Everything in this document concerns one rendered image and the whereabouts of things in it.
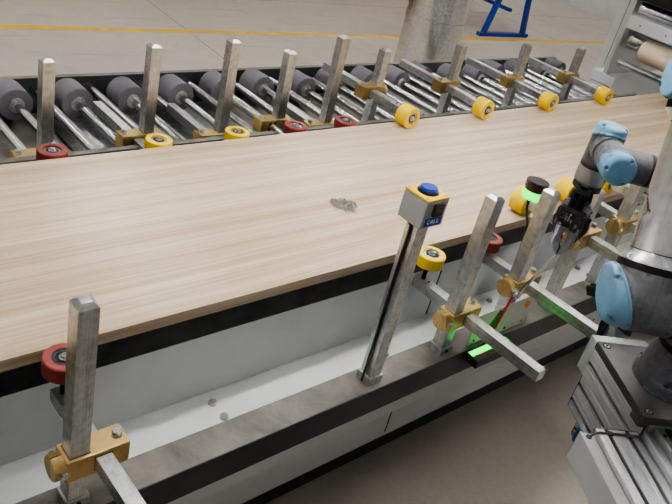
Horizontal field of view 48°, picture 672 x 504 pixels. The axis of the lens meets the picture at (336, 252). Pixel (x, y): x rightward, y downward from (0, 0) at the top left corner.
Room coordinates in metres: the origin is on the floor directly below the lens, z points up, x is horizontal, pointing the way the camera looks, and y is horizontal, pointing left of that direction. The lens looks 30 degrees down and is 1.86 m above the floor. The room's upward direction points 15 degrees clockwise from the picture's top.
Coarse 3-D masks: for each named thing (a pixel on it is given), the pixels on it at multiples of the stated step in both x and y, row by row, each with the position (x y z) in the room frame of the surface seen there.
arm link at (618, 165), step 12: (600, 144) 1.68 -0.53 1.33; (612, 144) 1.66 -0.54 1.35; (600, 156) 1.63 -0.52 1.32; (612, 156) 1.60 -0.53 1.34; (624, 156) 1.59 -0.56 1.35; (636, 156) 1.62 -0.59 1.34; (648, 156) 1.63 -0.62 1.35; (600, 168) 1.61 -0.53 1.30; (612, 168) 1.58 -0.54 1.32; (624, 168) 1.58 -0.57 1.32; (636, 168) 1.59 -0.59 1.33; (648, 168) 1.61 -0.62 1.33; (612, 180) 1.58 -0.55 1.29; (624, 180) 1.58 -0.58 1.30; (636, 180) 1.61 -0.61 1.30
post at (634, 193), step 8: (632, 184) 2.17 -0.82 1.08; (632, 192) 2.16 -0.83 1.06; (640, 192) 2.16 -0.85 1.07; (624, 200) 2.17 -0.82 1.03; (632, 200) 2.15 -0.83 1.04; (624, 208) 2.16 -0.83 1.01; (632, 208) 2.16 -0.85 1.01; (624, 216) 2.15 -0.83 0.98; (608, 240) 2.16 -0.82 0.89; (616, 240) 2.15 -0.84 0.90; (600, 256) 2.16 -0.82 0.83; (592, 264) 2.17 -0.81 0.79; (600, 264) 2.16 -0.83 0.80; (592, 272) 2.16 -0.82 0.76; (592, 280) 2.16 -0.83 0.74
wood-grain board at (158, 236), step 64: (384, 128) 2.59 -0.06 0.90; (448, 128) 2.77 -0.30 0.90; (512, 128) 2.97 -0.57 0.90; (576, 128) 3.19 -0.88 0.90; (640, 128) 3.45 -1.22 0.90; (0, 192) 1.51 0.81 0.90; (64, 192) 1.58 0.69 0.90; (128, 192) 1.66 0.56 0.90; (192, 192) 1.75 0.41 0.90; (256, 192) 1.85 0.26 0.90; (320, 192) 1.95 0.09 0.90; (384, 192) 2.06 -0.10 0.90; (448, 192) 2.18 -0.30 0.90; (512, 192) 2.31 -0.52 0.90; (0, 256) 1.26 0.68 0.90; (64, 256) 1.32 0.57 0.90; (128, 256) 1.39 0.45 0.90; (192, 256) 1.45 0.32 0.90; (256, 256) 1.52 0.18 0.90; (320, 256) 1.60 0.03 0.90; (384, 256) 1.68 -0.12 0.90; (0, 320) 1.07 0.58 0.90; (64, 320) 1.12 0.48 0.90; (128, 320) 1.17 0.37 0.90
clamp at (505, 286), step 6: (504, 276) 1.80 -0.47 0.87; (528, 276) 1.83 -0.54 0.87; (540, 276) 1.85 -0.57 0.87; (498, 282) 1.79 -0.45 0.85; (504, 282) 1.78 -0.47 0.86; (510, 282) 1.77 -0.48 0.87; (516, 282) 1.78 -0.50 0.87; (522, 282) 1.79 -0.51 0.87; (498, 288) 1.78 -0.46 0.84; (504, 288) 1.77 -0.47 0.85; (510, 288) 1.76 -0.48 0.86; (504, 294) 1.77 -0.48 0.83; (510, 294) 1.76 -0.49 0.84; (522, 294) 1.81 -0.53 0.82
